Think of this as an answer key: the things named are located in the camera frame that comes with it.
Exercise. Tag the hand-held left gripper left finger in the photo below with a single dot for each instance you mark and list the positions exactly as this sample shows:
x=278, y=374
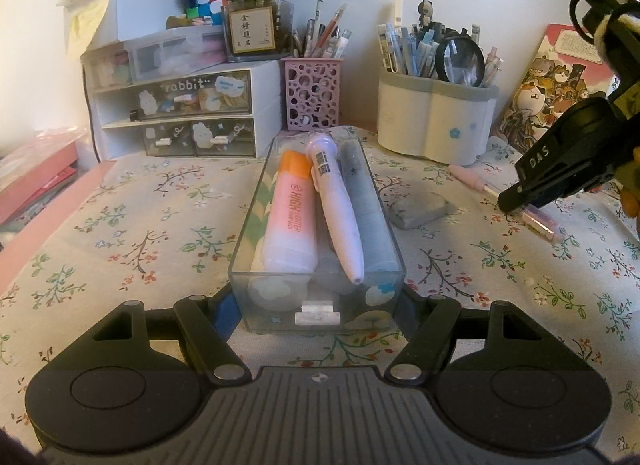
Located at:
x=226, y=312

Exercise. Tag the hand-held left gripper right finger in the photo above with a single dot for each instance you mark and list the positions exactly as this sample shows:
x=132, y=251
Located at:
x=435, y=325

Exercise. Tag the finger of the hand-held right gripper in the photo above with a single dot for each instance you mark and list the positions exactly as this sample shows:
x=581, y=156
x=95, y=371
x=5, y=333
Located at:
x=565, y=155

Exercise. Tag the clear plastic drawer tray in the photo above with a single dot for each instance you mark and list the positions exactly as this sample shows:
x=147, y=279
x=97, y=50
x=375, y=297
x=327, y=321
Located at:
x=320, y=300

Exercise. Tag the pink lilac pen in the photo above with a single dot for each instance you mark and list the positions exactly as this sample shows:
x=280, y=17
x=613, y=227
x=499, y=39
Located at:
x=467, y=176

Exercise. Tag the orange capped pink highlighter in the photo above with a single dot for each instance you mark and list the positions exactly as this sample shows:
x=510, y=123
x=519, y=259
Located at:
x=290, y=215

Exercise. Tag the purple cartoon pen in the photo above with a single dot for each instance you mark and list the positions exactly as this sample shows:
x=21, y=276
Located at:
x=335, y=205

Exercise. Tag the person's right hand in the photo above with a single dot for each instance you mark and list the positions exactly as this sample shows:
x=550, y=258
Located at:
x=632, y=195

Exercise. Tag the illustrated cartoon book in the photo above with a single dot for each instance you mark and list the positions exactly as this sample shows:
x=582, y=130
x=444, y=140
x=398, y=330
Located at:
x=550, y=85

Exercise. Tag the white eraser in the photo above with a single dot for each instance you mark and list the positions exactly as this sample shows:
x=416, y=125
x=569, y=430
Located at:
x=417, y=210

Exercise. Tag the floral tablecloth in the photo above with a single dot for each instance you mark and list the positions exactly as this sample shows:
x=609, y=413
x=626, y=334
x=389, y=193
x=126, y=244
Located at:
x=125, y=245

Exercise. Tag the white grey desk organizer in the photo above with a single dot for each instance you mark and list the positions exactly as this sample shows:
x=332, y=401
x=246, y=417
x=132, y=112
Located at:
x=430, y=115

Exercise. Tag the black magnifying glass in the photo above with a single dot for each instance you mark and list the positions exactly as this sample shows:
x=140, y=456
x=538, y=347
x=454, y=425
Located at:
x=460, y=60

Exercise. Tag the bunch of blue pens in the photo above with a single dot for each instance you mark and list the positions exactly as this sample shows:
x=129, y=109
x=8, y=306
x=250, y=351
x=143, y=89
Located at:
x=405, y=50

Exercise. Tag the white drawer organizer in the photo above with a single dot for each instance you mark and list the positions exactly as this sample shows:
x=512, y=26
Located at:
x=265, y=95

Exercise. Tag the pink perforated pen holder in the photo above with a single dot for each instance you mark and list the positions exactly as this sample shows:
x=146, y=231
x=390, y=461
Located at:
x=312, y=92

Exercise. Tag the clear small drawer box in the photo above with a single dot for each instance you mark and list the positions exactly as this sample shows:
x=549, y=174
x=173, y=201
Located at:
x=165, y=57

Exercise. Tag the framed calligraphy card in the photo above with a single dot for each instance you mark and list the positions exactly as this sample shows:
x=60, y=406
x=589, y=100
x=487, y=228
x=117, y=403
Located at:
x=251, y=31

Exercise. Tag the glass vase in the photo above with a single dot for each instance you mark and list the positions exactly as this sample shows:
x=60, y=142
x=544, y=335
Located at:
x=285, y=30

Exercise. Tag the white storage box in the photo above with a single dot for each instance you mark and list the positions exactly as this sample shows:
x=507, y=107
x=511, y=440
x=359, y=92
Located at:
x=140, y=10

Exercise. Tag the yellow sticky note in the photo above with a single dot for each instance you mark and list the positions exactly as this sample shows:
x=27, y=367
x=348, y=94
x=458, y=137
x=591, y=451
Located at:
x=85, y=27

